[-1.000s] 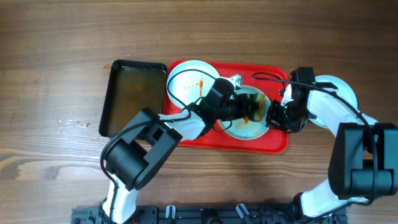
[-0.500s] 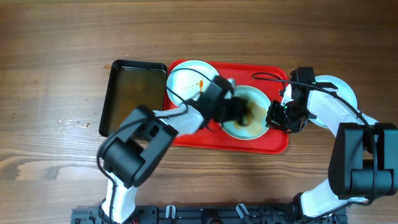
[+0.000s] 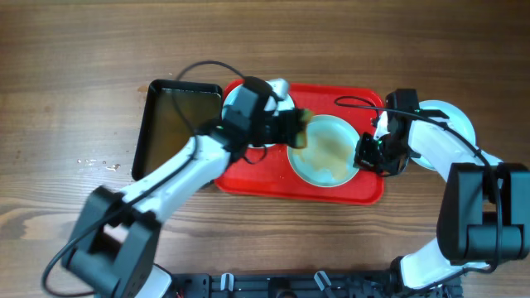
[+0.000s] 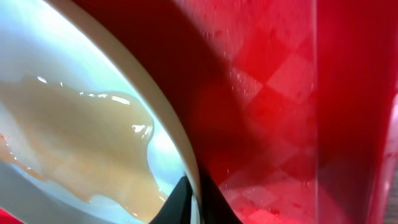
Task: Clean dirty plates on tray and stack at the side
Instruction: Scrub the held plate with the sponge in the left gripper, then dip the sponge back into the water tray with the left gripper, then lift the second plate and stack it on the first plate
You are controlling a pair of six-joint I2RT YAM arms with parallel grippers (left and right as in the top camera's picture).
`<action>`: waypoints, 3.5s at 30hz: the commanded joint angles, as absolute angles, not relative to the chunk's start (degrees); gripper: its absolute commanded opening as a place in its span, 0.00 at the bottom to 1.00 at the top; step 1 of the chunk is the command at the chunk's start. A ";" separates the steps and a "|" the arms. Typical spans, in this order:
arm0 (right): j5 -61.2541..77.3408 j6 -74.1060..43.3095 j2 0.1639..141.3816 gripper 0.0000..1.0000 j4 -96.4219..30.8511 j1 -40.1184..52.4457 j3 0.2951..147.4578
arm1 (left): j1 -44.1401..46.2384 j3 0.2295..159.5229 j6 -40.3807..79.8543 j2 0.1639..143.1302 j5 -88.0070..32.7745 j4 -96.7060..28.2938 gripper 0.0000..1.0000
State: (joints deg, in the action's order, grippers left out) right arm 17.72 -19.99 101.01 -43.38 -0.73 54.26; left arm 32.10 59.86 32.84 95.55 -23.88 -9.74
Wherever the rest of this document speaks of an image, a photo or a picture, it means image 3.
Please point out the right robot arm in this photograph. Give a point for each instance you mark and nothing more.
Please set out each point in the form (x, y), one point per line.
(484, 216)

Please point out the white plate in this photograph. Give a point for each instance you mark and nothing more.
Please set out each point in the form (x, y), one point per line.
(456, 119)

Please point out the red serving tray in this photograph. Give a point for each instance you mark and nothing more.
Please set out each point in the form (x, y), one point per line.
(274, 175)

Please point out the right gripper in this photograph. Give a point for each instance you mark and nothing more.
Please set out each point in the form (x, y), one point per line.
(364, 159)

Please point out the black water tray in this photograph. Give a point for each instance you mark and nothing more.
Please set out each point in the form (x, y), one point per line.
(163, 132)

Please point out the green yellow sponge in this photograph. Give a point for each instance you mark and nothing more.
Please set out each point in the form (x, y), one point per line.
(303, 118)

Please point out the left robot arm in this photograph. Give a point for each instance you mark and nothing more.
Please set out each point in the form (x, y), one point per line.
(113, 244)

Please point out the white plate front smeared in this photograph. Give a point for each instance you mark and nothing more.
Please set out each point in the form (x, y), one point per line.
(328, 159)

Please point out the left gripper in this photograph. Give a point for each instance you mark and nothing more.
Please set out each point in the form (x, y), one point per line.
(291, 129)

